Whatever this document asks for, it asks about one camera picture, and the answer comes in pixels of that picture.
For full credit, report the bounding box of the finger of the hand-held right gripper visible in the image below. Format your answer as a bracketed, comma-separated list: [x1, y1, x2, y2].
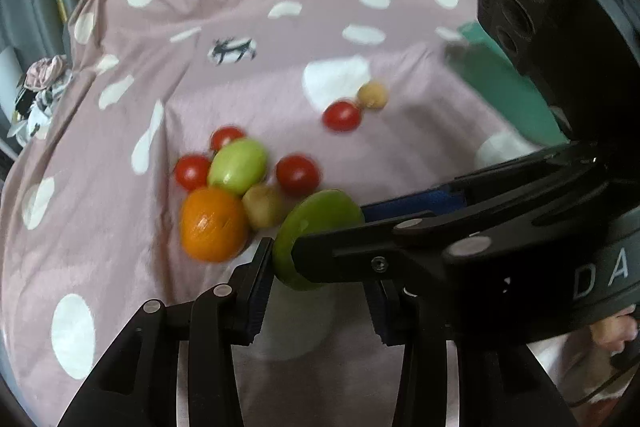
[290, 211, 532, 304]
[360, 141, 615, 225]

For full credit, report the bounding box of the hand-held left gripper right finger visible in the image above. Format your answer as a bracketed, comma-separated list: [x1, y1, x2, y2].
[366, 281, 572, 427]

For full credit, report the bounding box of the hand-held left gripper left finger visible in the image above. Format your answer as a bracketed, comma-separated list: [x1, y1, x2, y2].
[57, 238, 275, 427]

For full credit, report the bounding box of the green round fruit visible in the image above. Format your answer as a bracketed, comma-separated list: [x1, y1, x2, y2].
[272, 189, 366, 292]

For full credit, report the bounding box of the green bowl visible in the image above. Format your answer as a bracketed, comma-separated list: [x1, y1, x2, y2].
[445, 21, 571, 145]

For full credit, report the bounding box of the orange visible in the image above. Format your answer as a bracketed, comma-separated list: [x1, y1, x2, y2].
[180, 187, 250, 264]

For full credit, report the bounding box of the olive yellow small fruit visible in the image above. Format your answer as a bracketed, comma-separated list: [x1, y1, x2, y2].
[242, 183, 287, 230]

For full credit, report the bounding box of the red cherry tomato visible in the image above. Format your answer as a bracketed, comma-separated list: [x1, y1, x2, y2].
[210, 126, 246, 152]
[175, 154, 213, 190]
[275, 154, 321, 196]
[322, 101, 362, 134]

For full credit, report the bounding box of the tan small round fruit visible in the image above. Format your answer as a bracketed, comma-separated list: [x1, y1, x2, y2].
[357, 81, 388, 112]

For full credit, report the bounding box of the green tomato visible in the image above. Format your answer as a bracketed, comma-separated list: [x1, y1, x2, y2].
[207, 138, 270, 198]

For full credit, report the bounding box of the person's right hand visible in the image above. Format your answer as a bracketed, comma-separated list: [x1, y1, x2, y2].
[589, 309, 640, 355]

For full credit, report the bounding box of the pink polka-dot blanket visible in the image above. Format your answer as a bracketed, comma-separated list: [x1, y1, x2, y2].
[0, 0, 576, 427]

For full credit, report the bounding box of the crumpled floral cloth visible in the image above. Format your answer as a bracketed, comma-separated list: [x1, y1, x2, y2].
[12, 54, 76, 140]

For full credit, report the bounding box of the white container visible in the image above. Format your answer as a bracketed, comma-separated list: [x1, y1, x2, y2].
[0, 47, 23, 118]

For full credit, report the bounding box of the black cable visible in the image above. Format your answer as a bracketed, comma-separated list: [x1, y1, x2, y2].
[570, 352, 637, 408]

